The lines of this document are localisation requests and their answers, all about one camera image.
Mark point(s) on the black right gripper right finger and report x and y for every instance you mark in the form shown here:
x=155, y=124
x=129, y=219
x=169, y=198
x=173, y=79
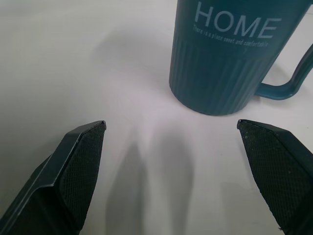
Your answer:
x=281, y=171

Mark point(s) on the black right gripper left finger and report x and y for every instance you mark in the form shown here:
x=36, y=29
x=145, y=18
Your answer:
x=71, y=181

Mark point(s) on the dark teal HOME mug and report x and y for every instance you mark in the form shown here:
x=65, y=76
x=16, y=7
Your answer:
x=220, y=63

